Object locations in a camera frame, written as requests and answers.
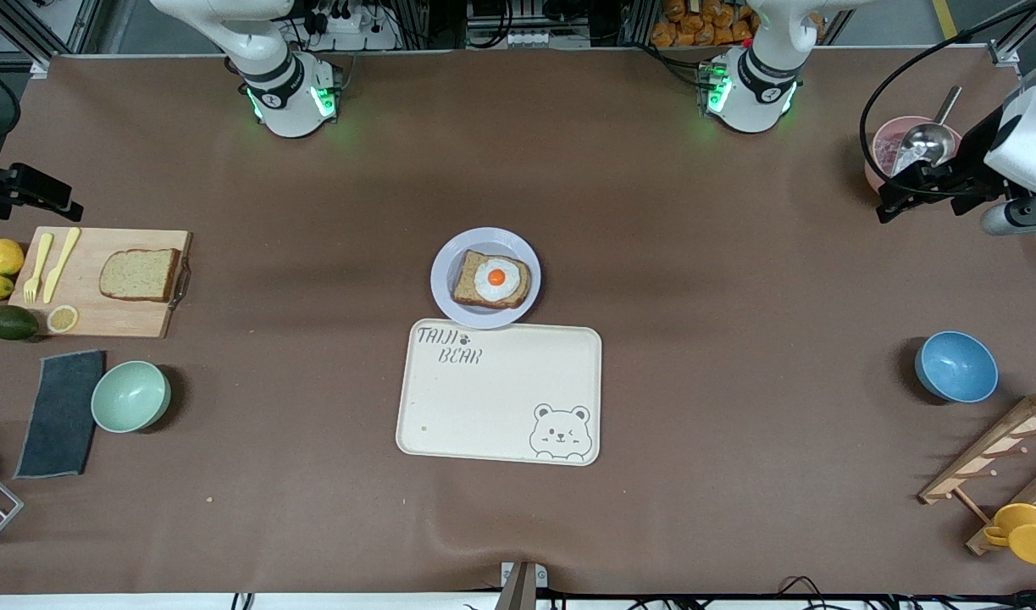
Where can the round white plate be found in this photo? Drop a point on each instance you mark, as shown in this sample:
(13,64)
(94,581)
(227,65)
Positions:
(484,240)

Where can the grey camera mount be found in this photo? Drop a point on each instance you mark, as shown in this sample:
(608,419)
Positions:
(518,589)

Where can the orange pastries pile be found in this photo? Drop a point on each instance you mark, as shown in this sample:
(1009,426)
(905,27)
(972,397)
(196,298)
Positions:
(695,30)

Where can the aluminium frame profile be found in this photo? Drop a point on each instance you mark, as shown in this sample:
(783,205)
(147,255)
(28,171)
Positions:
(1005,55)

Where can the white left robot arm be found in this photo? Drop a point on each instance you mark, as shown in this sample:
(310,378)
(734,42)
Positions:
(759,93)

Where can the plain brown bread slice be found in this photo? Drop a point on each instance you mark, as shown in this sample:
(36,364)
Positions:
(141,275)

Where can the yellow cup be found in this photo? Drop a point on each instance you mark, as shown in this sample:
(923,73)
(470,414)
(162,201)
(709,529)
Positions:
(1030,534)

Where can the green avocado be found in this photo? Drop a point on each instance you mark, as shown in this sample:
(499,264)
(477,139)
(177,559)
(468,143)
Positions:
(11,323)

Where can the wooden peg rack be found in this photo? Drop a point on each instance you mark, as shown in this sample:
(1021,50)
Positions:
(992,445)

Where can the mint green bowl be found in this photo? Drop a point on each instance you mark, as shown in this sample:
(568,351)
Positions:
(130,396)

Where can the blue bowl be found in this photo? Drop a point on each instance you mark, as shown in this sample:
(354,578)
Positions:
(956,367)

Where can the cream tray with bear print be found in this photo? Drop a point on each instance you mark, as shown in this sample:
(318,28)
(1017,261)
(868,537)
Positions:
(484,407)

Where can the clear ice cubes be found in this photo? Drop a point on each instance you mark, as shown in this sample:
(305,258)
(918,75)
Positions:
(890,152)

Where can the yellow whole lemon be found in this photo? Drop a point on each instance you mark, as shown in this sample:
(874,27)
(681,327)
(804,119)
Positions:
(5,257)

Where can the metal scoop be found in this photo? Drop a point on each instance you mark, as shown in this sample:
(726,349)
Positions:
(928,140)

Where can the yellow plastic knife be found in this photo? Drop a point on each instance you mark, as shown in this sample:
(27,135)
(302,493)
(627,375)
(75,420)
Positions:
(60,267)

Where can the white power strip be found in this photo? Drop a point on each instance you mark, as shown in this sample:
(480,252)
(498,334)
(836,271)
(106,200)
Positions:
(526,38)
(357,38)

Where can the wooden cutting board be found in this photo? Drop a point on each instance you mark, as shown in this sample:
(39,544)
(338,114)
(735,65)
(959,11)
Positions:
(111,318)

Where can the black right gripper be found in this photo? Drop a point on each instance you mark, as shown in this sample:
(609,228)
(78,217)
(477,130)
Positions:
(1,188)

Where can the fried egg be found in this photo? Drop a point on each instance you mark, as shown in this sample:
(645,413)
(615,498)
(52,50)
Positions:
(488,288)

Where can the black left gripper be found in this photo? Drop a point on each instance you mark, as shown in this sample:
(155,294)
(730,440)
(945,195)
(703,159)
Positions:
(968,172)

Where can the pink bowl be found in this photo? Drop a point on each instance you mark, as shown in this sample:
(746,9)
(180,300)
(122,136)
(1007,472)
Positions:
(880,135)

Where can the dark grey cloth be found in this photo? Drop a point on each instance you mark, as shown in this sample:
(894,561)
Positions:
(60,415)

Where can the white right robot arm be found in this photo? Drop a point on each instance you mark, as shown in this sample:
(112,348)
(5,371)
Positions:
(289,102)

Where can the cut lemon half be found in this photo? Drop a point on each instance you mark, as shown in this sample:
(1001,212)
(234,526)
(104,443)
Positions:
(63,318)

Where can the yellow plastic fork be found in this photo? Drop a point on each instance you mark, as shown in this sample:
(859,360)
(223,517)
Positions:
(40,254)

